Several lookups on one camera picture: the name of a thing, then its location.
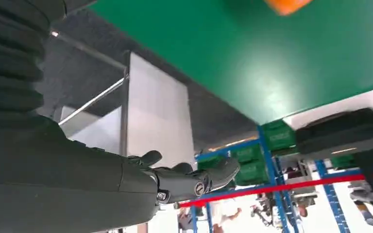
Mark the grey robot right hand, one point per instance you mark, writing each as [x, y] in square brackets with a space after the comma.
[61, 180]

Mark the white side table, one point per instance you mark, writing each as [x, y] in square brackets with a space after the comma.
[157, 112]

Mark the green crate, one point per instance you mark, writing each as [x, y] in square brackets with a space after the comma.
[278, 136]
[252, 173]
[246, 153]
[209, 163]
[344, 162]

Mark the person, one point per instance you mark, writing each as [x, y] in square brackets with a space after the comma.
[223, 212]
[366, 209]

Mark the green table mat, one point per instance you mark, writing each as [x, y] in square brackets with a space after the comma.
[222, 48]

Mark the red barrier bar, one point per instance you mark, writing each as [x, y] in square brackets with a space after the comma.
[270, 189]

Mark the blue metal rack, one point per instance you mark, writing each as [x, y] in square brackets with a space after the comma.
[270, 164]

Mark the black zip case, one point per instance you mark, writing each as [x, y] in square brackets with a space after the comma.
[341, 135]

